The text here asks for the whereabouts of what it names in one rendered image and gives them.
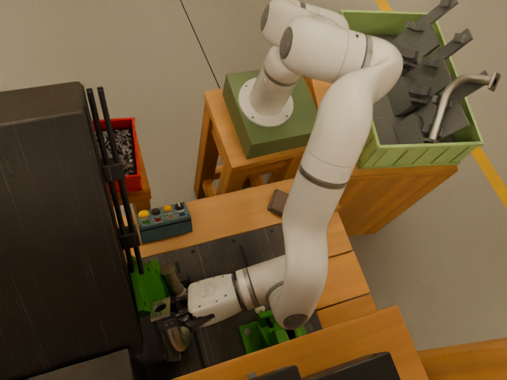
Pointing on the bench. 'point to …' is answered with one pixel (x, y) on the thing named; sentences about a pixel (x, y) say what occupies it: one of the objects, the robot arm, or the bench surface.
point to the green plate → (145, 288)
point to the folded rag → (278, 202)
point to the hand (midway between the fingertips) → (167, 315)
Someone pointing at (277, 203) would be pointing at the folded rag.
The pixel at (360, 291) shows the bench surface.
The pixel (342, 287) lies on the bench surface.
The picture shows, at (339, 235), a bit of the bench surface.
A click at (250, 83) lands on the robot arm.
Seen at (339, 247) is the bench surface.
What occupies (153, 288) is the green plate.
